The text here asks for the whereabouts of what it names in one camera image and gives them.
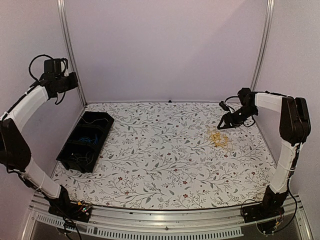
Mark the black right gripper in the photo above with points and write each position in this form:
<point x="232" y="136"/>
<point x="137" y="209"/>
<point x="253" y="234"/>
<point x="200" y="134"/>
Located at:
<point x="228" y="125"/>

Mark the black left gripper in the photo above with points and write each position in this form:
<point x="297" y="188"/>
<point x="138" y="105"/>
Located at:
<point x="74" y="82"/>

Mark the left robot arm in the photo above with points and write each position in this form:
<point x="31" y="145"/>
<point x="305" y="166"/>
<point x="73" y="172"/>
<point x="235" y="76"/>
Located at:
<point x="15" y="153"/>

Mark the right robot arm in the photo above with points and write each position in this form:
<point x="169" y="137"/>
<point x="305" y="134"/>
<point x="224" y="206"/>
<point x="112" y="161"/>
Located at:
<point x="294" y="129"/>

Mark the floral patterned table mat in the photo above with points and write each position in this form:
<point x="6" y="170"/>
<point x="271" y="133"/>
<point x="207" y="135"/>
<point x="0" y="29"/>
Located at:
<point x="172" y="156"/>

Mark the black three-compartment bin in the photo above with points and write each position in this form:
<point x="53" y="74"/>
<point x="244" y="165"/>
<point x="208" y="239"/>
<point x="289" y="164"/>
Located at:
<point x="83" y="146"/>

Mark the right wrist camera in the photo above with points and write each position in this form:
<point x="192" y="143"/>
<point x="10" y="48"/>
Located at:
<point x="226" y="107"/>

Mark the left aluminium corner post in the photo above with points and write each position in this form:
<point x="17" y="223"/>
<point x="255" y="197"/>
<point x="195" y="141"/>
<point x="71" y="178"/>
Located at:
<point x="61" y="7"/>

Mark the aluminium corner post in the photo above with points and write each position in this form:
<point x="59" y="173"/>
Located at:
<point x="61" y="7"/>
<point x="263" y="44"/>

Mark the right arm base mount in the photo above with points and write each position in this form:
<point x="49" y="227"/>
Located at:
<point x="262" y="212"/>

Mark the right aluminium corner post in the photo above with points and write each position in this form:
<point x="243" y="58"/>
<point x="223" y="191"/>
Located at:
<point x="263" y="44"/>

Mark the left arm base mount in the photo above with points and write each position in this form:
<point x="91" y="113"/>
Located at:
<point x="79" y="211"/>

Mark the aluminium front rail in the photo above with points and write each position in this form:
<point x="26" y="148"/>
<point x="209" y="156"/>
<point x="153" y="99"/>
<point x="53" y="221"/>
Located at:
<point x="224" y="223"/>

